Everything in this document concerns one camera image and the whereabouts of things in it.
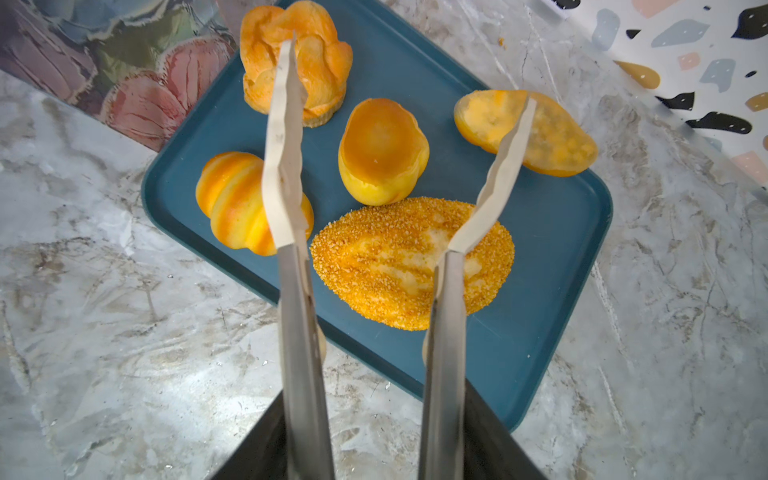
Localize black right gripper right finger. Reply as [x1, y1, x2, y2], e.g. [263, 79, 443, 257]
[463, 380, 545, 480]

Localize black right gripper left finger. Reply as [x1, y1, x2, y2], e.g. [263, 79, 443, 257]
[211, 393, 288, 480]

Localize metal tongs with white tips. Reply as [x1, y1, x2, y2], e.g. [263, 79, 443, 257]
[264, 40, 537, 479]

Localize floral paper bag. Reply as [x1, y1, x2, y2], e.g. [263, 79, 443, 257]
[1, 1, 257, 151]

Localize striped croissant bread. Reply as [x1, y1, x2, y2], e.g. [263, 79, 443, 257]
[196, 151, 314, 258]

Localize smooth oval bread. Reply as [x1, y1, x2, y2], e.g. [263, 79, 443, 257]
[454, 90, 598, 177]

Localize knotted flower bread roll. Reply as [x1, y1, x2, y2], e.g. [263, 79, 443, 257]
[240, 1, 353, 128]

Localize large sesame oval loaf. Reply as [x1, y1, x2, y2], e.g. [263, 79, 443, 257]
[310, 196, 516, 332]

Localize small round bun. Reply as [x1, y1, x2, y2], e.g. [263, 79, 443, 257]
[338, 98, 430, 206]

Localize teal plastic tray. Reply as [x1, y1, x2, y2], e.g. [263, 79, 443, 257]
[142, 1, 613, 429]

